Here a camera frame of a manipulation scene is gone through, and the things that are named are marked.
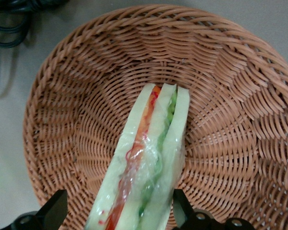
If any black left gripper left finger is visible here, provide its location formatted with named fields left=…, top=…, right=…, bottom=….
left=8, top=189, right=68, bottom=230

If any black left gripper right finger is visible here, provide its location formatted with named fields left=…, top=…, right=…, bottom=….
left=172, top=189, right=253, bottom=230

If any black power cable with plug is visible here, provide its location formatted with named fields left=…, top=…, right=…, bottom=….
left=0, top=0, right=70, bottom=97

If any plastic sandwich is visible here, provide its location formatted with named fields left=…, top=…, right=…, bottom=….
left=84, top=83, right=191, bottom=230

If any round brown wicker basket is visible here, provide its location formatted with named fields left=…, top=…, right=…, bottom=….
left=23, top=5, right=288, bottom=230

